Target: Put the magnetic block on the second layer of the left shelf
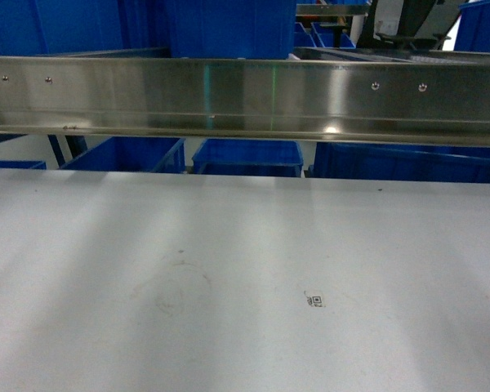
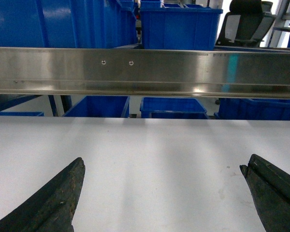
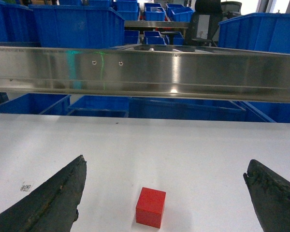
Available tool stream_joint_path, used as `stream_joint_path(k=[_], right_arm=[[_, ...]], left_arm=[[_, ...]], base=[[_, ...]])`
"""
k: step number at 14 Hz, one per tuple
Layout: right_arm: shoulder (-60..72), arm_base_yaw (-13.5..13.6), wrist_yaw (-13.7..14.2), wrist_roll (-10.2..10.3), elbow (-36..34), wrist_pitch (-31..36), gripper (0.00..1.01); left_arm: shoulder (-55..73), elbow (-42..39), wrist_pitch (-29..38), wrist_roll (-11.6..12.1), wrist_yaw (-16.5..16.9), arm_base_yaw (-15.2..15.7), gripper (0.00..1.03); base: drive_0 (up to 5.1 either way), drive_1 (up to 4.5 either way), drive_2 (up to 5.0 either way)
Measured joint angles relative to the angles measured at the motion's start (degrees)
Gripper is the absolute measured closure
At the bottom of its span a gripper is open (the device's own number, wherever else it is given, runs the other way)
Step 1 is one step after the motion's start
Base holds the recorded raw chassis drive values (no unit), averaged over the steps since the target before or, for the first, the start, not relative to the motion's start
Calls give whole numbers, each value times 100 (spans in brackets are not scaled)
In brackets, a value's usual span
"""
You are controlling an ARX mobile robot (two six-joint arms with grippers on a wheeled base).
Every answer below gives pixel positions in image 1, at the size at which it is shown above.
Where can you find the large blue bin upper shelf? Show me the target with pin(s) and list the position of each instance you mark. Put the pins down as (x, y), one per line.
(258, 30)

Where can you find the QR code sticker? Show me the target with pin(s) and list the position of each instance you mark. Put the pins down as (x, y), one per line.
(315, 298)

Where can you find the blue bin behind table centre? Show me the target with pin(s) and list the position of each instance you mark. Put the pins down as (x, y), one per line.
(278, 158)

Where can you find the stainless steel shelf rail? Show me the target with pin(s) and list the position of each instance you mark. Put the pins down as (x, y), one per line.
(387, 102)

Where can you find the blue bin behind table left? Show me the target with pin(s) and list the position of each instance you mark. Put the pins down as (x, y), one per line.
(132, 154)

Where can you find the blue bin behind table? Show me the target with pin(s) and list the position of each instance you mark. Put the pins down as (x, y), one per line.
(402, 162)
(132, 154)
(278, 158)

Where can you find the blue bin behind table right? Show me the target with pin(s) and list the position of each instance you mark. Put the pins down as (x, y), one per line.
(402, 162)

